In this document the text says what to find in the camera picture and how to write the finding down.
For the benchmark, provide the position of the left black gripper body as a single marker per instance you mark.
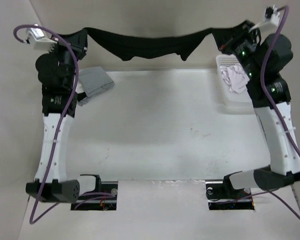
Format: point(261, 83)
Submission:
point(63, 51)

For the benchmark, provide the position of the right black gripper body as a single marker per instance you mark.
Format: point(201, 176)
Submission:
point(243, 46)

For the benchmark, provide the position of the black tank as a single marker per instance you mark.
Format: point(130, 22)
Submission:
point(127, 47)
point(81, 96)

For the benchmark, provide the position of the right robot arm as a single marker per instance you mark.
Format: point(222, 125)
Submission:
point(262, 61)

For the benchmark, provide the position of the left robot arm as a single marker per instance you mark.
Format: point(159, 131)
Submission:
point(59, 101)

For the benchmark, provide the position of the white tank top in basket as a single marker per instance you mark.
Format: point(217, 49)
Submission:
point(235, 78)

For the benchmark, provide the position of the folded white tank top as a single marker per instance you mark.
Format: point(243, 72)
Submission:
point(79, 89)

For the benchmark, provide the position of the folded black tank top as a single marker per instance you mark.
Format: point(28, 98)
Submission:
point(81, 96)

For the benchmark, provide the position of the bottom grey folded tank top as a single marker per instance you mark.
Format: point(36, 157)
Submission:
point(83, 101)

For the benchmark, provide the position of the white plastic basket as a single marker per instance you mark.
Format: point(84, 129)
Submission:
point(231, 100)

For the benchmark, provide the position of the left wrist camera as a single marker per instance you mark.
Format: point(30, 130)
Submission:
point(37, 39)

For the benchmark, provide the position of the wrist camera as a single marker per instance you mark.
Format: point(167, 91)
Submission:
point(37, 39)
point(270, 21)

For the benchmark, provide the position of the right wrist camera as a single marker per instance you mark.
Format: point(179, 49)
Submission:
point(270, 21)

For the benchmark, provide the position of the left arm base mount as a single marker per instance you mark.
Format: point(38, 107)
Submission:
point(103, 197)

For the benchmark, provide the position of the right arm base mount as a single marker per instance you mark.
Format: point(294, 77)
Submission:
point(215, 197)

